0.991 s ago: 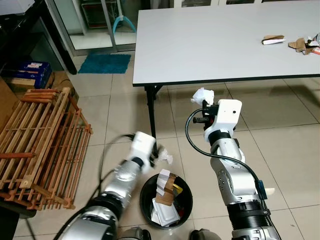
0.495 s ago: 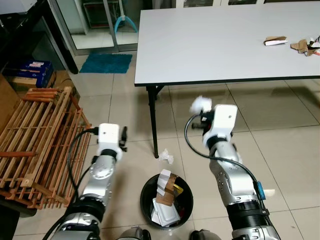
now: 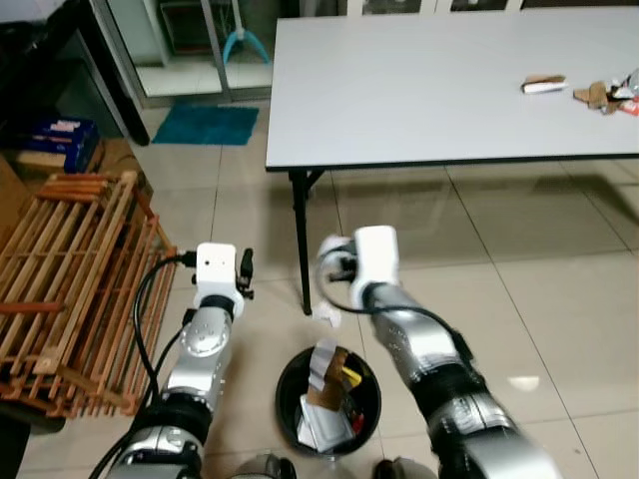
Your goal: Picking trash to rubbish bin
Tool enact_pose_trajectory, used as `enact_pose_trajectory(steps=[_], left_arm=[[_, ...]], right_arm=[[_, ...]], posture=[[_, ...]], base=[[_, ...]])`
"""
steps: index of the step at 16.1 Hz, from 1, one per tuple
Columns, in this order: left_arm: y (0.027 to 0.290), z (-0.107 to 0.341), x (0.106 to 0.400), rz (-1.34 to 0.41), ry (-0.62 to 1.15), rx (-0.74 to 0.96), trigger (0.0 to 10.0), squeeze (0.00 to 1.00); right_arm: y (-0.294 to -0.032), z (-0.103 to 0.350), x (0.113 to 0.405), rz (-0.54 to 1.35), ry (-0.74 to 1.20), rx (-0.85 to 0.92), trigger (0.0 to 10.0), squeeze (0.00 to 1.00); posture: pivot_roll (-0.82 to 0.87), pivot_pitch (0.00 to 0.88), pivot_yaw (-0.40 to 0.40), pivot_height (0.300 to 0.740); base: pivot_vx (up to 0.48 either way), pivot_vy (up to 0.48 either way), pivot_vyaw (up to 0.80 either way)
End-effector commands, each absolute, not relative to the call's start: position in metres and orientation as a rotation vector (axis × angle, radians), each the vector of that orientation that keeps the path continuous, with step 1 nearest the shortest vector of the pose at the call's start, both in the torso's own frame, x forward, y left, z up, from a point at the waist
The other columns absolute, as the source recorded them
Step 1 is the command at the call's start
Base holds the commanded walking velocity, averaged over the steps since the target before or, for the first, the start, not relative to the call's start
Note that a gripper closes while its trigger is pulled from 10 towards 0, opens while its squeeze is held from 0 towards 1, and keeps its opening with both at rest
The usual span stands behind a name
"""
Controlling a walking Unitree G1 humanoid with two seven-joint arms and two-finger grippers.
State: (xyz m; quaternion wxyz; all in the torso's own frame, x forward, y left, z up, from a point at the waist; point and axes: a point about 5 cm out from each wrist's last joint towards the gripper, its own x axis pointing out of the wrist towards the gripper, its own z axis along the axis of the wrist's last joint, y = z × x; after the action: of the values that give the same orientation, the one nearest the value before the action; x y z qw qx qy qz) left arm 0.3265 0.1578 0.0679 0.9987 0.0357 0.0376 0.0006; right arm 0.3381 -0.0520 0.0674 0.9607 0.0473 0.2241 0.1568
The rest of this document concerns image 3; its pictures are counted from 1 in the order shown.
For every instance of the torn brown cardboard piece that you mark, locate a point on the torn brown cardboard piece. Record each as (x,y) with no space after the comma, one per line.
(544,79)

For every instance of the white paper sheet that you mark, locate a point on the white paper sheet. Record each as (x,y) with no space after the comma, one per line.
(324,429)

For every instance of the small white card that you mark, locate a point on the small white card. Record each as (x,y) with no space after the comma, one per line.
(619,92)

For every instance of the robot left leg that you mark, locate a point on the robot left leg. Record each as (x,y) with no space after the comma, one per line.
(265,469)

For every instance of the aluminium glass sliding door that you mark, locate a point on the aluminium glass sliding door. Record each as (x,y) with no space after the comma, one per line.
(180,50)

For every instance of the crumpled brown cardboard scrap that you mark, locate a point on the crumpled brown cardboard scrap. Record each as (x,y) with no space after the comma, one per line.
(594,95)

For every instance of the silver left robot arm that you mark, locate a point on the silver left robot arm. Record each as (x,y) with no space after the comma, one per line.
(200,344)

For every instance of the light blue mop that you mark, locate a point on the light blue mop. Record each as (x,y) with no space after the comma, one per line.
(240,33)

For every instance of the wooden slatted rack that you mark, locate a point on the wooden slatted rack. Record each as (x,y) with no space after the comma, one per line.
(80,188)

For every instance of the blue printed box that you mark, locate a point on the blue printed box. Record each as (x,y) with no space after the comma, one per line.
(60,140)

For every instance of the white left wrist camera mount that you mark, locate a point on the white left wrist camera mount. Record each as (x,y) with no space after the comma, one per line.
(215,264)

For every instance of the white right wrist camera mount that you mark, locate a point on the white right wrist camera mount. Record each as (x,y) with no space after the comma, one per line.
(377,254)

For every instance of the robot leg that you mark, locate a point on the robot leg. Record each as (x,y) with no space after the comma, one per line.
(399,471)
(265,469)

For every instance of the black stool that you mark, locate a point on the black stool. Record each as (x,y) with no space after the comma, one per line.
(15,444)

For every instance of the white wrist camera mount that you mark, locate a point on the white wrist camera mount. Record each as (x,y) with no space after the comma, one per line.
(215,264)
(377,254)

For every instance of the clear plastic bottle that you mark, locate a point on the clear plastic bottle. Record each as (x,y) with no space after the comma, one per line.
(631,80)

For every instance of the black round rubbish bin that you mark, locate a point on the black round rubbish bin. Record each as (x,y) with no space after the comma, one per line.
(290,399)

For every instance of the robot right leg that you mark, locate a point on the robot right leg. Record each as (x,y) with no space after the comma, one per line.
(399,471)

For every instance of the white folded paper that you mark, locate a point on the white folded paper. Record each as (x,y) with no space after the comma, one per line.
(539,89)

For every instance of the red wrapper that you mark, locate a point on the red wrapper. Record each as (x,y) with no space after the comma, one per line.
(629,106)

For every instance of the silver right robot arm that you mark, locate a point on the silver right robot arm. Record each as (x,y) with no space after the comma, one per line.
(424,344)

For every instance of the cardboard strip with white paper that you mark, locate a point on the cardboard strip with white paper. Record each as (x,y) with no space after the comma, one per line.
(324,384)

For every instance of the small yellow item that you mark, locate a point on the small yellow item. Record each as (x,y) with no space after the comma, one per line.
(351,376)

